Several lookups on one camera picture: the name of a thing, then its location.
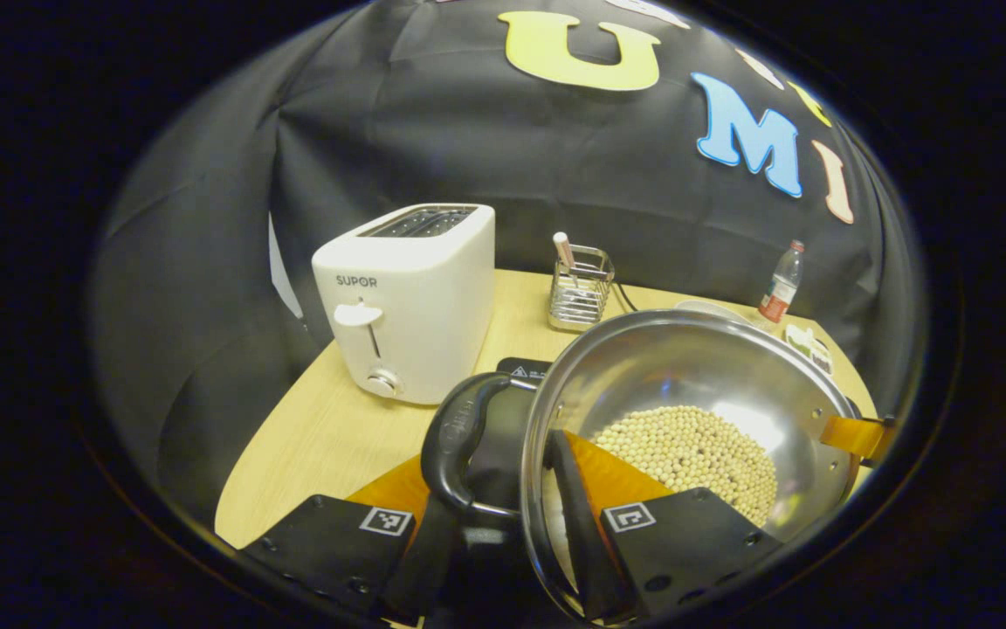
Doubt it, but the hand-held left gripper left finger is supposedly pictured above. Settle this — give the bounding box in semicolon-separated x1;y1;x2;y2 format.
239;454;469;626

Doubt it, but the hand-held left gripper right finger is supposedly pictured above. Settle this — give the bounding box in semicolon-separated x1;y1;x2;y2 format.
547;428;783;623

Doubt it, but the steel pot with black handles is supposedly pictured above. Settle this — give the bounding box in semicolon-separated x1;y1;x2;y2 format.
421;308;866;623

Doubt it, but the black induction cooktop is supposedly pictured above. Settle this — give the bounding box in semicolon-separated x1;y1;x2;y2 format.
433;356;556;525

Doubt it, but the white divided dish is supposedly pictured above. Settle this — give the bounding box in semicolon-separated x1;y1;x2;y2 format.
784;323;834;377

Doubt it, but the pile of soybeans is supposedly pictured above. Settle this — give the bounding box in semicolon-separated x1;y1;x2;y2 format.
590;404;779;528

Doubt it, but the clear plastic bottle red label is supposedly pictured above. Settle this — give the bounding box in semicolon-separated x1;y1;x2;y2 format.
758;240;806;326

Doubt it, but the white toaster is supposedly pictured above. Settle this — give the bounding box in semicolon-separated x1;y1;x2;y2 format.
312;204;497;405

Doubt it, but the white sheet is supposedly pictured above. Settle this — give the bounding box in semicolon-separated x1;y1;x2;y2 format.
267;214;305;320

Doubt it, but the black backdrop cloth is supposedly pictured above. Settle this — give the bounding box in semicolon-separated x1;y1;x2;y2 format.
88;0;927;525

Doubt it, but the metal wire utensil holder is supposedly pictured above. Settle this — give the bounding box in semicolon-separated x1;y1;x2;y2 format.
548;245;616;332

